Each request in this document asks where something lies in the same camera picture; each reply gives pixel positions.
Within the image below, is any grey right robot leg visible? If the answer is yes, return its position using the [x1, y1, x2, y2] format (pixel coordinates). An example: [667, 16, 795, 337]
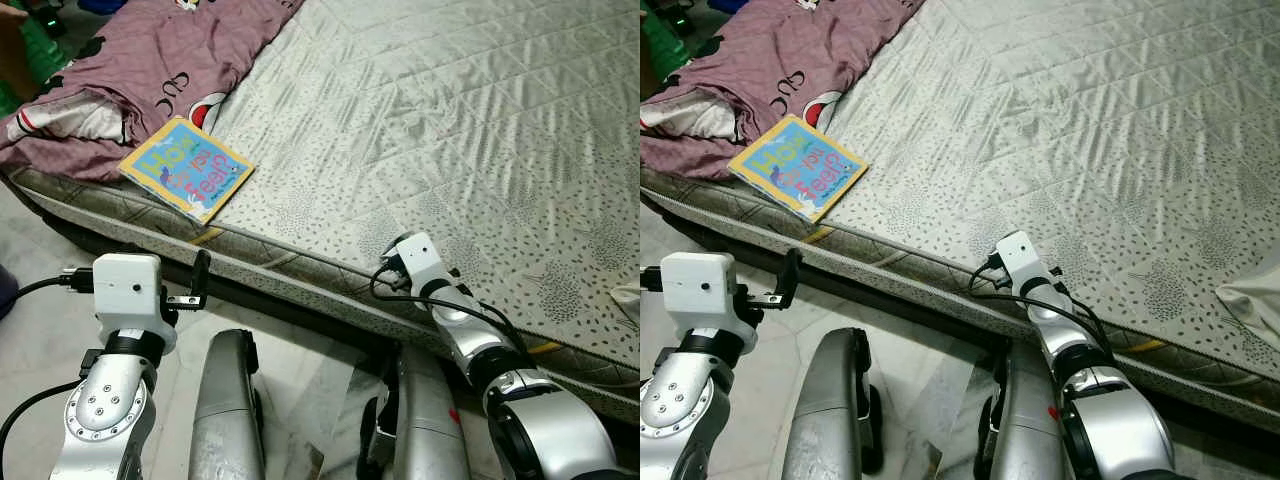
[975, 340, 1066, 480]
[360, 345, 476, 480]

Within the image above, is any quilted cream mattress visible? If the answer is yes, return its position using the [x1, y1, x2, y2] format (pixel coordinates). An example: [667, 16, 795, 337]
[0, 0, 641, 421]
[640, 0, 1280, 421]

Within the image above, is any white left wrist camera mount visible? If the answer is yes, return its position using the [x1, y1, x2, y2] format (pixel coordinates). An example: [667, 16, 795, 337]
[660, 252, 741, 351]
[92, 253, 181, 356]

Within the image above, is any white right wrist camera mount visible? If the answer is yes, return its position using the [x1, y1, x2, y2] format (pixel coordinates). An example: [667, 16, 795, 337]
[385, 232, 456, 291]
[993, 230, 1051, 296]

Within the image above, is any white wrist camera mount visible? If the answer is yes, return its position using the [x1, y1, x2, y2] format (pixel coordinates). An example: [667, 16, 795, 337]
[993, 230, 1051, 296]
[660, 252, 741, 351]
[92, 253, 181, 356]
[385, 232, 456, 291]

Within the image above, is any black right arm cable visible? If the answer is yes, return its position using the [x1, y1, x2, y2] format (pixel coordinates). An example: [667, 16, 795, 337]
[968, 252, 1116, 361]
[368, 255, 531, 361]

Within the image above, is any purple cartoon print blanket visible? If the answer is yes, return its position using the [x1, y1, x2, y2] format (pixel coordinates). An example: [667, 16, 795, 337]
[0, 0, 306, 183]
[640, 0, 926, 181]

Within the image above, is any blue yellow children's book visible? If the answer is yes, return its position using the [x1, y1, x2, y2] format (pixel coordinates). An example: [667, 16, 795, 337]
[727, 113, 869, 223]
[118, 116, 256, 225]

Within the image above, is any dark bed frame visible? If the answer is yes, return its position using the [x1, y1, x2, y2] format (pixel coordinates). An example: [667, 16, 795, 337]
[650, 190, 1280, 441]
[20, 180, 641, 426]

